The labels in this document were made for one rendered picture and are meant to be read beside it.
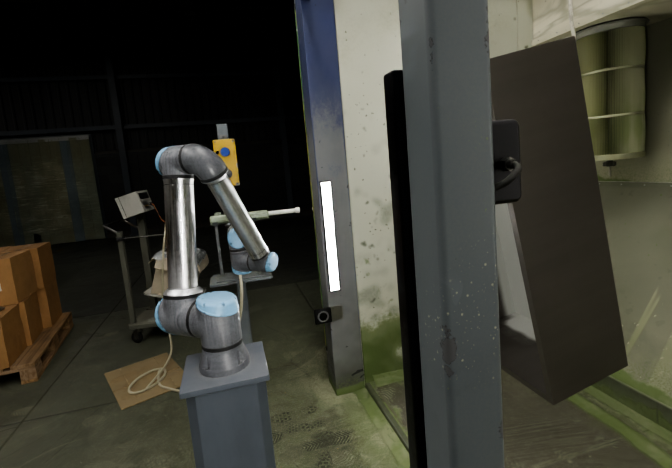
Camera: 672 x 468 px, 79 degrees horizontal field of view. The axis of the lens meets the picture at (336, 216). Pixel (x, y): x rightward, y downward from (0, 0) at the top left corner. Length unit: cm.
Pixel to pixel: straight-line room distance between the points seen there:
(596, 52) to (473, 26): 243
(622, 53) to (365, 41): 135
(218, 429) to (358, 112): 166
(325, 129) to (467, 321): 200
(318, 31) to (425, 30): 207
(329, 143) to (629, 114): 161
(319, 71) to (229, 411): 167
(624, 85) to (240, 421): 246
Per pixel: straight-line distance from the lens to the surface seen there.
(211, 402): 161
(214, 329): 157
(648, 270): 273
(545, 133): 148
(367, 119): 235
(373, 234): 237
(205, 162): 159
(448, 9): 32
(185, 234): 166
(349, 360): 255
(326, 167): 226
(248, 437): 169
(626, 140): 272
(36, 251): 436
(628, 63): 274
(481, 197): 32
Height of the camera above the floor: 137
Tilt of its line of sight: 7 degrees down
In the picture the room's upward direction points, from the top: 5 degrees counter-clockwise
